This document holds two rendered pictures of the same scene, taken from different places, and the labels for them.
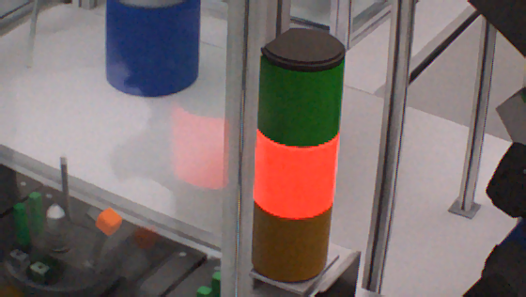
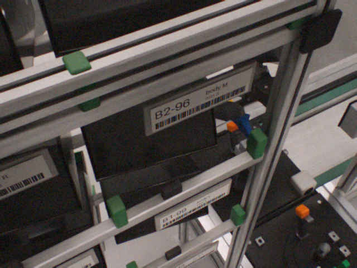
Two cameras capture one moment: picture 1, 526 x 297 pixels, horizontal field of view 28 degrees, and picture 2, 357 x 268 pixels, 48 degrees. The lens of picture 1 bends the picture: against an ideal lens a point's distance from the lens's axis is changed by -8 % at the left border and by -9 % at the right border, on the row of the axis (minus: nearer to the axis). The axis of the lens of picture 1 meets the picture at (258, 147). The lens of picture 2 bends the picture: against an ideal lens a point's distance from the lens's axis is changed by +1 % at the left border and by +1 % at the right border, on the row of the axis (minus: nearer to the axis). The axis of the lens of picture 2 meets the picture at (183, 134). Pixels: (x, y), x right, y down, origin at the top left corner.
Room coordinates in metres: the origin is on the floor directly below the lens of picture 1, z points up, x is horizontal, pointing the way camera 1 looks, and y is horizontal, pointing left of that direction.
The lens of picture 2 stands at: (1.23, -0.09, 1.80)
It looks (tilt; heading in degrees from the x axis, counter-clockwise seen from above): 53 degrees down; 210
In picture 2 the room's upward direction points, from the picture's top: 1 degrees clockwise
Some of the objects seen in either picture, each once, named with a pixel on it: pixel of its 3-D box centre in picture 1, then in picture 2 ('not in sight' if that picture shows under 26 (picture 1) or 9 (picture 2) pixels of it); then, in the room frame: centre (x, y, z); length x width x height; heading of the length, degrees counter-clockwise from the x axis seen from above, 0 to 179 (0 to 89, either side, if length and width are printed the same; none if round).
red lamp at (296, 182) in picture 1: (296, 163); not in sight; (0.59, -0.02, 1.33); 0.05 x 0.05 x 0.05
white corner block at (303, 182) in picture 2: not in sight; (302, 183); (0.66, -0.09, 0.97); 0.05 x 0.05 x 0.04; 61
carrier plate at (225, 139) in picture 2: not in sight; (245, 172); (0.69, -0.22, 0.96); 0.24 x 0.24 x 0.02; 61
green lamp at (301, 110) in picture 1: (301, 90); not in sight; (0.59, -0.02, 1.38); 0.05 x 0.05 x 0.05
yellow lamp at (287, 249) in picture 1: (291, 229); not in sight; (0.59, -0.02, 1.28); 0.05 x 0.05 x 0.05
